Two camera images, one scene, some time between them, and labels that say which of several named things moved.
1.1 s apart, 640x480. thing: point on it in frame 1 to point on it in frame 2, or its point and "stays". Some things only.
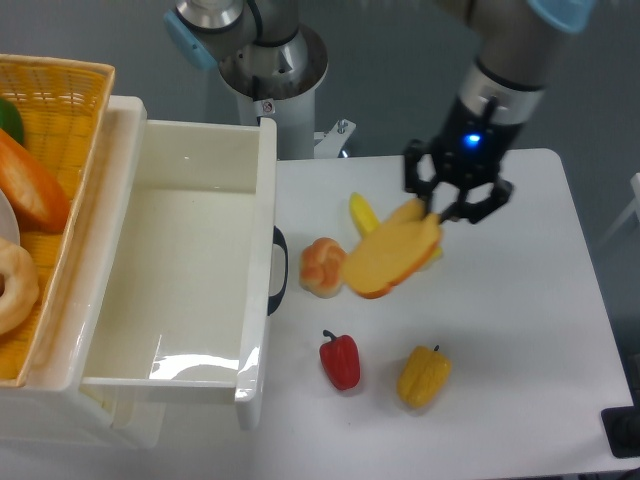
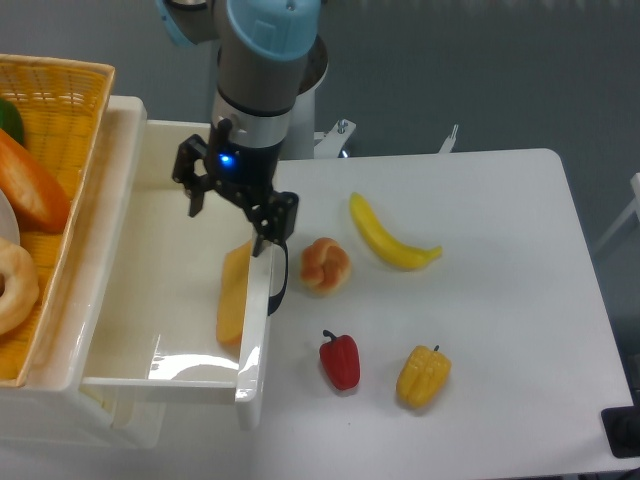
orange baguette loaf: x=38 y=198 stays
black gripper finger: x=477 y=211 to x=272 y=217
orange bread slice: x=392 y=249 to x=233 y=293
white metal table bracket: x=332 y=143 stays
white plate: x=9 y=226 stays
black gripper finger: x=413 y=182 to x=192 y=148
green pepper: x=10 y=120 stays
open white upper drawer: x=185 y=303 stays
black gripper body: x=472 y=144 to x=245 y=172
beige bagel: x=19 y=302 stays
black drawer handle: x=275 y=301 stays
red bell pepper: x=340 y=359 stays
